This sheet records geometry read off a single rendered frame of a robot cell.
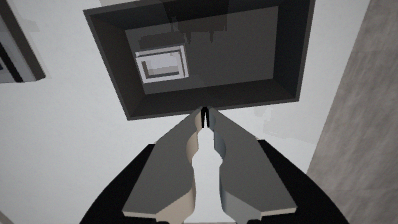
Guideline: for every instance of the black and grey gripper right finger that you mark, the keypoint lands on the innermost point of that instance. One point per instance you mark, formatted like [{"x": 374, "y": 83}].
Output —
[{"x": 257, "y": 182}]

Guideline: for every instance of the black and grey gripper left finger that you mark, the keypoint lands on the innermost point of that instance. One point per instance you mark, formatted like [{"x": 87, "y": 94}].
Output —
[{"x": 157, "y": 185}]

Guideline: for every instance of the grey block with pocket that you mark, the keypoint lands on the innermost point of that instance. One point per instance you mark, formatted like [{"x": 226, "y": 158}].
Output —
[{"x": 163, "y": 63}]

